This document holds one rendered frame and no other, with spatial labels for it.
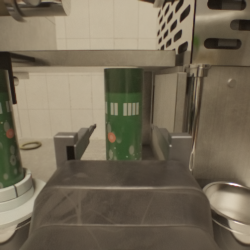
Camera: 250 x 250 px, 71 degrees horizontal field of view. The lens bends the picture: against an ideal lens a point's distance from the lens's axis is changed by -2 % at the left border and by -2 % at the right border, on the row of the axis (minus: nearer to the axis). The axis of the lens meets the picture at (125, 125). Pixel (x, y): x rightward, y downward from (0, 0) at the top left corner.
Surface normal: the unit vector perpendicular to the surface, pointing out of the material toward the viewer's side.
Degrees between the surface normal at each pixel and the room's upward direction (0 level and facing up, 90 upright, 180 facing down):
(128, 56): 90
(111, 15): 90
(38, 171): 0
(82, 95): 90
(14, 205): 90
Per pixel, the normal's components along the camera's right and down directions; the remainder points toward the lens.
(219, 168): 0.00, 0.25
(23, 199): 0.92, 0.10
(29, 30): 1.00, 0.00
